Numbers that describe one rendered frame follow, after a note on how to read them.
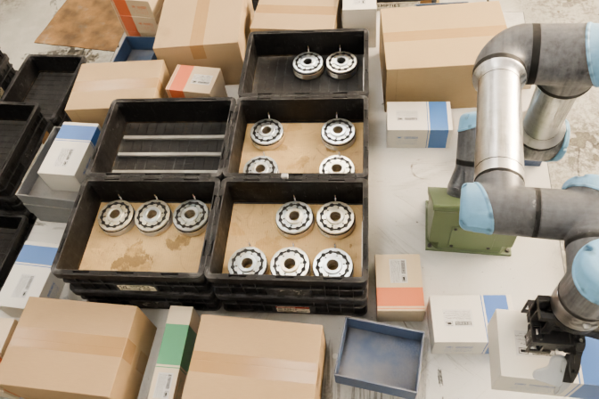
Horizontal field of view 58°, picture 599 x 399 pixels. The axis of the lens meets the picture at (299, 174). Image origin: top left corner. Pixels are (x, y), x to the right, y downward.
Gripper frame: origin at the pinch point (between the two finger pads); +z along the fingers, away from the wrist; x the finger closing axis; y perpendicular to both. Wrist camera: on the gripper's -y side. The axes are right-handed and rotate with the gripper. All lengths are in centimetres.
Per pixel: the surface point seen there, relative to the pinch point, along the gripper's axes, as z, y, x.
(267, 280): 18, 58, -17
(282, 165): 28, 62, -58
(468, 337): 32.1, 9.7, -12.5
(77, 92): 24, 136, -82
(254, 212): 28, 67, -41
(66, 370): 24, 104, 7
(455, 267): 41, 11, -35
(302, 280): 18, 49, -17
